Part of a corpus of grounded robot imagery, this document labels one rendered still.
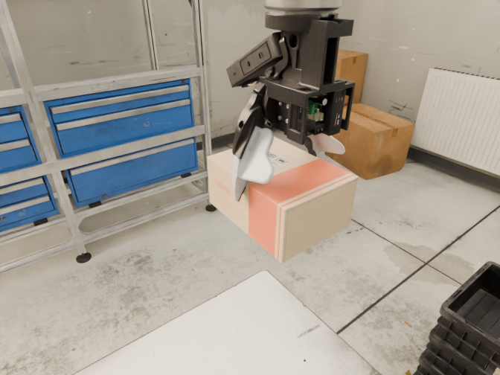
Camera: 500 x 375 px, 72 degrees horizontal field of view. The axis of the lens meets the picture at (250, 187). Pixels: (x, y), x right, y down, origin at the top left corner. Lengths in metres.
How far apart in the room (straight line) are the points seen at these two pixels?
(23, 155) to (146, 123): 0.58
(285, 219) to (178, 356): 0.46
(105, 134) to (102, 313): 0.86
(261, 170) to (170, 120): 1.62
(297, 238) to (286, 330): 0.40
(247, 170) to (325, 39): 0.16
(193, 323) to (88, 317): 1.10
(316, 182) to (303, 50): 0.15
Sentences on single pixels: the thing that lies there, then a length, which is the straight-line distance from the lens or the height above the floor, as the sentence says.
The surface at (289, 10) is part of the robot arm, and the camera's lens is 0.34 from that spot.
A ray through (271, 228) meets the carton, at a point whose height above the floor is 1.08.
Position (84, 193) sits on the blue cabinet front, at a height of 0.39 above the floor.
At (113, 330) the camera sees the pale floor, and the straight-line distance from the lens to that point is 1.75.
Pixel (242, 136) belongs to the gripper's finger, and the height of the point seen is 1.18.
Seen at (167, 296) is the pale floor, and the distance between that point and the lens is 1.81.
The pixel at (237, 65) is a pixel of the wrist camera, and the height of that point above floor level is 1.24.
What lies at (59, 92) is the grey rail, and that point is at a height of 0.91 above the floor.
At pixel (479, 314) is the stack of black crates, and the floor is 0.49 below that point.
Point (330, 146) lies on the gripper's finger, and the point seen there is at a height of 1.14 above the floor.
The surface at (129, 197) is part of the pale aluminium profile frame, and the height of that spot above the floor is 0.30.
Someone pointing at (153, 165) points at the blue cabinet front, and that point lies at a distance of 2.02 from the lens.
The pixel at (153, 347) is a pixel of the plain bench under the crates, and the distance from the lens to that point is 0.77.
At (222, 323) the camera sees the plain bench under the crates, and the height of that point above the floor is 0.70.
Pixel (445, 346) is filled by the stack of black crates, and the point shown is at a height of 0.48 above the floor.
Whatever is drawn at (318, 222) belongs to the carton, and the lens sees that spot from 0.42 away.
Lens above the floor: 1.32
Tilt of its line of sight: 31 degrees down
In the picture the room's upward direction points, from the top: straight up
